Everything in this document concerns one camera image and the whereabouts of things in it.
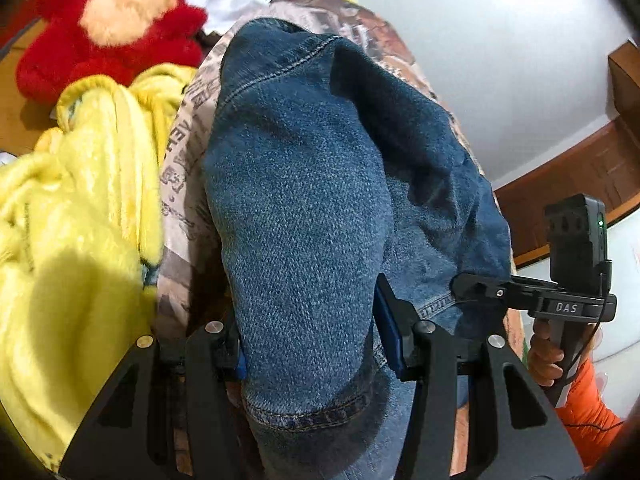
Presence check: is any person right hand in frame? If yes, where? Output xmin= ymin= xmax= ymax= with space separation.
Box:
xmin=527 ymin=317 xmax=604 ymax=388

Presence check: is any brown cardboard box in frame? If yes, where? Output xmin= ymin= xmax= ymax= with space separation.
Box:
xmin=0 ymin=21 xmax=55 ymax=156

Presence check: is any yellow fleece blanket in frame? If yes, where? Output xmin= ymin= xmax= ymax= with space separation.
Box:
xmin=1 ymin=63 xmax=194 ymax=471

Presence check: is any newspaper print bed cover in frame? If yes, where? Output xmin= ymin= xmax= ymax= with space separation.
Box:
xmin=154 ymin=0 xmax=526 ymax=478

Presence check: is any orange sleeve forearm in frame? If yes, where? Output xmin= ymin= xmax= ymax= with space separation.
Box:
xmin=556 ymin=358 xmax=624 ymax=470

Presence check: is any wooden wardrobe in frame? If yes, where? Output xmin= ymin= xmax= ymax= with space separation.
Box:
xmin=496 ymin=41 xmax=639 ymax=268

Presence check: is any red plush toy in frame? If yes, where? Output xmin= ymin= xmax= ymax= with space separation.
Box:
xmin=15 ymin=0 xmax=206 ymax=104

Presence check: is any blue denim jacket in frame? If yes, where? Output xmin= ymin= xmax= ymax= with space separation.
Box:
xmin=202 ymin=16 xmax=514 ymax=480

